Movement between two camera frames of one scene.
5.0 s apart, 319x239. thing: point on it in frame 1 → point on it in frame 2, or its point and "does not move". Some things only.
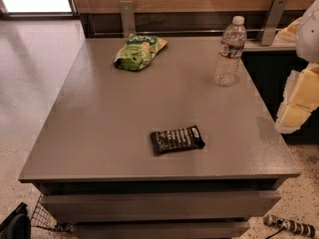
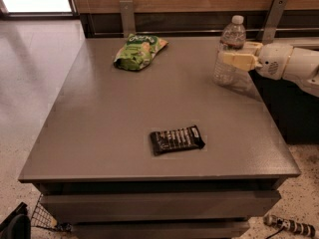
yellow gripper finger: [288, 34] → [252, 48]
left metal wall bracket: [128, 17] does not move
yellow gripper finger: [300, 99] → [243, 62]
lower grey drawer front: [161, 229] does not move
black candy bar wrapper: [183, 138] does not move
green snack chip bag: [139, 52] does not move
